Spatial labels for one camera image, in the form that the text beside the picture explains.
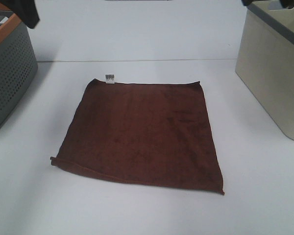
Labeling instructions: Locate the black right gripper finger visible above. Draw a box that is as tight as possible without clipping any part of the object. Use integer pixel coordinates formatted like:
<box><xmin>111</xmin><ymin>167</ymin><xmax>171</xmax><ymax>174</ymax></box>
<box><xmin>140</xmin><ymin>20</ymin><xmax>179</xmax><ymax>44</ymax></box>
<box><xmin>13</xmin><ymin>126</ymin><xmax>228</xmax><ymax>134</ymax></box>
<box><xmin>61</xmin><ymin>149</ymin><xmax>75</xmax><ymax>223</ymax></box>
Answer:
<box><xmin>242</xmin><ymin>0</ymin><xmax>253</xmax><ymax>6</ymax></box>
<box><xmin>280</xmin><ymin>0</ymin><xmax>294</xmax><ymax>8</ymax></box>

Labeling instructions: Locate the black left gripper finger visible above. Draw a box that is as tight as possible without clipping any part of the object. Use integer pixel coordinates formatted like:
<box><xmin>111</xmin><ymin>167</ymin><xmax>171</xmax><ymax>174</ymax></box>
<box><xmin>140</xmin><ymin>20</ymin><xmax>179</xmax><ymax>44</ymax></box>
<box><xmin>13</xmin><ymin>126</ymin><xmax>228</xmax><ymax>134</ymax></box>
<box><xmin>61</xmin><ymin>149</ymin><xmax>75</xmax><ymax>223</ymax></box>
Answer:
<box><xmin>5</xmin><ymin>0</ymin><xmax>40</xmax><ymax>29</ymax></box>

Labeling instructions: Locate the brown towel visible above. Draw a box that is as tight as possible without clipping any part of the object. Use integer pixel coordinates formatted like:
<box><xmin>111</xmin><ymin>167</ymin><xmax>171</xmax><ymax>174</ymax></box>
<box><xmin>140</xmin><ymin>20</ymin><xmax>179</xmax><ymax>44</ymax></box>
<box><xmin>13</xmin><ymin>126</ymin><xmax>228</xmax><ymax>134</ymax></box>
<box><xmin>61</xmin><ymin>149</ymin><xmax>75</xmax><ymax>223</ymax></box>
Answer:
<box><xmin>50</xmin><ymin>79</ymin><xmax>224</xmax><ymax>194</ymax></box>

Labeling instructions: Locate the grey perforated basket orange rim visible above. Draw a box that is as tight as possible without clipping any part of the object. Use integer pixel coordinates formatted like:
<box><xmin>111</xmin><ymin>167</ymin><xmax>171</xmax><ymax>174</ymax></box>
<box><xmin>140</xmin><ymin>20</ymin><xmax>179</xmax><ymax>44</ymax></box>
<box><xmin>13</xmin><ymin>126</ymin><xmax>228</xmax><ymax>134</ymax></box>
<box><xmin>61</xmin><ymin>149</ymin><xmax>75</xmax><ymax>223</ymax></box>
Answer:
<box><xmin>0</xmin><ymin>9</ymin><xmax>38</xmax><ymax>128</ymax></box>

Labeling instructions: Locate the beige bin grey rim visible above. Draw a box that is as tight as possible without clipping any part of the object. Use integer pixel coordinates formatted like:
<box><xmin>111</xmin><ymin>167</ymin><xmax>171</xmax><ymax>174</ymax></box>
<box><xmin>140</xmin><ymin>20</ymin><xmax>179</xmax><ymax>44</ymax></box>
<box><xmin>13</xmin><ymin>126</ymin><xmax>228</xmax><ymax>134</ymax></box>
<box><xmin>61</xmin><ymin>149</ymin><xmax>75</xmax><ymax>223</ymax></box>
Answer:
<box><xmin>235</xmin><ymin>0</ymin><xmax>294</xmax><ymax>140</ymax></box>

